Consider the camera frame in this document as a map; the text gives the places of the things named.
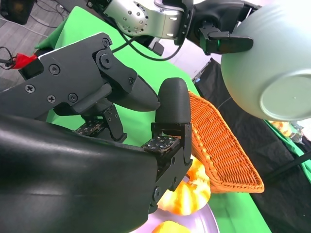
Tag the orange glazed donut bread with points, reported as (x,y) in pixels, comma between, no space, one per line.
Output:
(170,228)
(192,194)

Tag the red tape tag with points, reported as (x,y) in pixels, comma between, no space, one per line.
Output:
(23,60)

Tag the grey-green bowl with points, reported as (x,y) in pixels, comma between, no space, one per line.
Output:
(267,60)

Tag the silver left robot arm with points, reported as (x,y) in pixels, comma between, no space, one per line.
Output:
(150,19)

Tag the black vertical pole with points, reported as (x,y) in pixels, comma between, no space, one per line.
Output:
(286,166)

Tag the orange wicker basket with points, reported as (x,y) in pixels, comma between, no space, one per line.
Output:
(223,150)

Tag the green tablecloth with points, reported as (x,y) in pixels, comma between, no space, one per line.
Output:
(145,68)

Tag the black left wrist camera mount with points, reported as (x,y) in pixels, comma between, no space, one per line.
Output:
(158,48)

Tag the black equipment box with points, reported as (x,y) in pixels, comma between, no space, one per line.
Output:
(14,11)

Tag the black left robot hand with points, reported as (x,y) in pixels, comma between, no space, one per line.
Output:
(213,14)

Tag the lavender plate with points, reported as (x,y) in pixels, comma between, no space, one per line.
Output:
(206,218)

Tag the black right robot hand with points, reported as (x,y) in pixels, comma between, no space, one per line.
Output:
(73,170)

